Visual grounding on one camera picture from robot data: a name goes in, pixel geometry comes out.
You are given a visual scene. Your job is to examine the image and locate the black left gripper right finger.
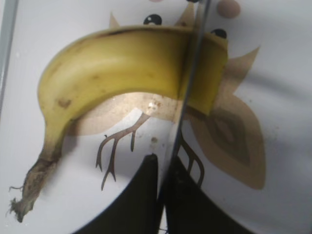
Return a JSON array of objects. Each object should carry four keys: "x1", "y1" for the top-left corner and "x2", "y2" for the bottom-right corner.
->
[{"x1": 164, "y1": 157, "x2": 253, "y2": 234}]

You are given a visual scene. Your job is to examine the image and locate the white cutting board grey rim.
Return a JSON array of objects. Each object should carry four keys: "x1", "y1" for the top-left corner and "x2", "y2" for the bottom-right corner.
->
[{"x1": 0, "y1": 0, "x2": 312, "y2": 234}]

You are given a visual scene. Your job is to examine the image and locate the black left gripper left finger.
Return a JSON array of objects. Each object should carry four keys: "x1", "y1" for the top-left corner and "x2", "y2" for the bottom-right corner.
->
[{"x1": 75, "y1": 154, "x2": 161, "y2": 234}]

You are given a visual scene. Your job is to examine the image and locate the yellow banana with stem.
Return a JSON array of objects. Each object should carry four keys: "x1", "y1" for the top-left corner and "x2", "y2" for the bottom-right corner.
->
[{"x1": 10, "y1": 25, "x2": 192, "y2": 222}]

